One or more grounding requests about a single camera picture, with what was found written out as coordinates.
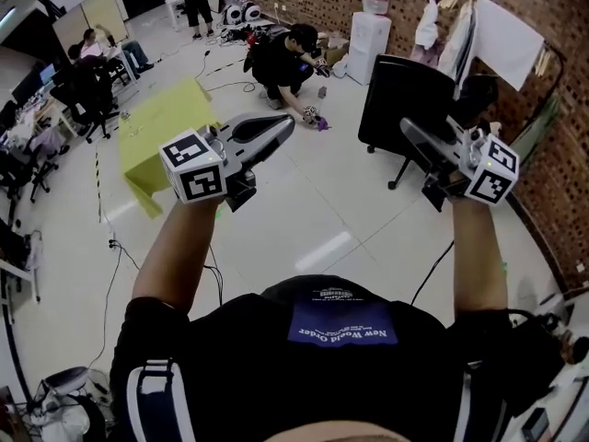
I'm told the black clothes rack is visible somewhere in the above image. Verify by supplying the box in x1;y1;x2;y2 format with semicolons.
434;0;568;165

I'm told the black office chair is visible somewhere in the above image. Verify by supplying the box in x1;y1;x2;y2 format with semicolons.
357;52;462;191

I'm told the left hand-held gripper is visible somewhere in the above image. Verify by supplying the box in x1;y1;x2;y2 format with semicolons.
158;112;296;214

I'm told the cardboard box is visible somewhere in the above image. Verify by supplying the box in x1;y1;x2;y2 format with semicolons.
318;33;352;65

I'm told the person's left forearm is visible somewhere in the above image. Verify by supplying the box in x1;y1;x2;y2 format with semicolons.
131;194;223;318

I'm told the black swivel chair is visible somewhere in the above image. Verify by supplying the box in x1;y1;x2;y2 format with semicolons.
0;131;61;204
49;57;121;145

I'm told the white hanging sheet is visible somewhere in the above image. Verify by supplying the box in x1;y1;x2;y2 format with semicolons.
474;0;546;92

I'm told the yellow-green cloth covered table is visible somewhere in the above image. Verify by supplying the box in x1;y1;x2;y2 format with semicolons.
116;77;223;220

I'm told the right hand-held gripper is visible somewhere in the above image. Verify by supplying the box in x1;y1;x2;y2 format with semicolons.
398;115;521;214

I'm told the black floor cable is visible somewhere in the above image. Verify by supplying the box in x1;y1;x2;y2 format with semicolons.
85;238;142;371

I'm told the white water dispenser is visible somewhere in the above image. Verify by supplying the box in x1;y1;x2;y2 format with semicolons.
345;10;393;87

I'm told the white and blue shoulder strap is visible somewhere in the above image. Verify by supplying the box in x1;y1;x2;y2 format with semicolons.
125;358;186;442

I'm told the yellow partition board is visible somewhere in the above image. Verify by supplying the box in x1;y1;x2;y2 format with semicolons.
51;0;130;56

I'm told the white side table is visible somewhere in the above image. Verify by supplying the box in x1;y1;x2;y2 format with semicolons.
164;0;191;30

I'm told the person's right forearm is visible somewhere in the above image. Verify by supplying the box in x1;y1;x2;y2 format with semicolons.
447;197;510;327

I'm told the person's black t-shirt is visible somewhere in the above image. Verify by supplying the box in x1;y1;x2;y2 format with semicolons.
109;273;568;442

